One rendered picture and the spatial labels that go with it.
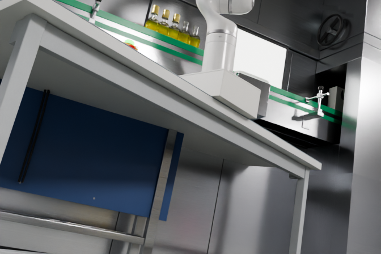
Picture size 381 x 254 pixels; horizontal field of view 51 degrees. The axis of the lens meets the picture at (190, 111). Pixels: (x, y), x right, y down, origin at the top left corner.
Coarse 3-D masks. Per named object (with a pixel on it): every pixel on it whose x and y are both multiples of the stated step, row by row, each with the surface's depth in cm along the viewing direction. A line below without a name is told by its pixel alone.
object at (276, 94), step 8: (272, 88) 216; (280, 88) 218; (272, 96) 215; (280, 96) 218; (288, 96) 220; (296, 96) 222; (288, 104) 219; (296, 104) 221; (304, 104) 224; (312, 104) 226; (328, 112) 230; (336, 112) 233; (328, 120) 229; (336, 120) 232
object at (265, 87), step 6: (246, 78) 174; (252, 78) 176; (252, 84) 175; (258, 84) 176; (264, 84) 178; (264, 90) 177; (264, 96) 177; (264, 102) 176; (258, 108) 174; (264, 108) 175; (258, 114) 174; (264, 114) 175; (252, 120) 184
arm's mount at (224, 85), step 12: (204, 72) 140; (216, 72) 136; (228, 72) 136; (204, 84) 137; (216, 84) 134; (228, 84) 135; (240, 84) 141; (216, 96) 133; (228, 96) 135; (240, 96) 140; (252, 96) 146; (240, 108) 140; (252, 108) 146
